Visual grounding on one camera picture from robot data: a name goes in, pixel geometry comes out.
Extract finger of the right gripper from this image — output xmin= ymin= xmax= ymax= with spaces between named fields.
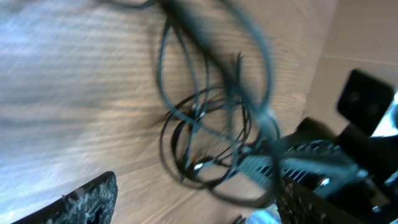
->
xmin=239 ymin=140 xmax=361 ymax=190
xmin=276 ymin=177 xmax=358 ymax=224

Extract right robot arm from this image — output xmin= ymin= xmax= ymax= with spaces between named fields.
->
xmin=275 ymin=68 xmax=397 ymax=223

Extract black cable bundle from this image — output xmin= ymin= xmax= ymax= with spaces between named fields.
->
xmin=102 ymin=0 xmax=285 ymax=209

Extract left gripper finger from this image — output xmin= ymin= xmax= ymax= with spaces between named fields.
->
xmin=14 ymin=171 xmax=118 ymax=224

